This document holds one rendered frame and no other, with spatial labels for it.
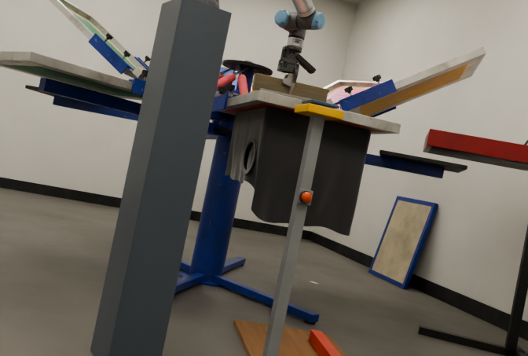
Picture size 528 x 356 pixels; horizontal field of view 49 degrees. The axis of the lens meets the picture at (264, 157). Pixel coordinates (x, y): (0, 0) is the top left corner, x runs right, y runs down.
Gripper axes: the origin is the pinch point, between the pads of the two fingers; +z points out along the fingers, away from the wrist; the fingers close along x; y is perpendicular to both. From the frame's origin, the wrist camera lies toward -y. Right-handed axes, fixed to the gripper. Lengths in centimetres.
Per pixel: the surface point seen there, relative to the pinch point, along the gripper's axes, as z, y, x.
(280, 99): 12, 20, 54
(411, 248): 75, -188, -173
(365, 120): 12, -14, 54
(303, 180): 39, 13, 73
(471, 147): 4, -104, -4
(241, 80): -10, 7, -68
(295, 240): 59, 12, 73
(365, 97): -11, -51, -27
